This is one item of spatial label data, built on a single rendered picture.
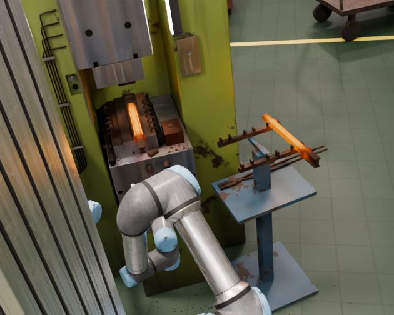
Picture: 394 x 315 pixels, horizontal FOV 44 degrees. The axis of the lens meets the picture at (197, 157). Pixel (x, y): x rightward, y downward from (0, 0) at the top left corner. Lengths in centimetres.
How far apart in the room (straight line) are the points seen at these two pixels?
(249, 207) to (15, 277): 162
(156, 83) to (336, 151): 160
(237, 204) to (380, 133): 190
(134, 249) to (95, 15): 89
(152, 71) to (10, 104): 193
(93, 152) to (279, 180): 89
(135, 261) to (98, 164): 89
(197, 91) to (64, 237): 155
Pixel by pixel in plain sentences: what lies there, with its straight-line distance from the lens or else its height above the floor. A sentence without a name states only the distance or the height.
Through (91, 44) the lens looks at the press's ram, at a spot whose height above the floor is 146.
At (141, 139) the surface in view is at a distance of 212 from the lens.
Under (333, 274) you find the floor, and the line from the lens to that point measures 283.
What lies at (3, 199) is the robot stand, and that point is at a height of 180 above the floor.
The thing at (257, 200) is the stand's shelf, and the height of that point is 68.
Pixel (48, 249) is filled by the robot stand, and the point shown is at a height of 167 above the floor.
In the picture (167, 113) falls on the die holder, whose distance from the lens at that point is 245.
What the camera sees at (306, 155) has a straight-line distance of 206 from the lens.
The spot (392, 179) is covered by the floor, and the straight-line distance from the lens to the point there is 346.
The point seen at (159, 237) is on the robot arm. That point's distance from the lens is 165.
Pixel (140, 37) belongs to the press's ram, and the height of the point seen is 145.
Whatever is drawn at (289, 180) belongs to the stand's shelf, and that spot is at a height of 68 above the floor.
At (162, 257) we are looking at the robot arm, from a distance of 173.
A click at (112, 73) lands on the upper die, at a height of 132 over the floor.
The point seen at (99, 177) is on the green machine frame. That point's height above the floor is 73.
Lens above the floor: 218
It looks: 37 degrees down
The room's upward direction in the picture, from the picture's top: 8 degrees counter-clockwise
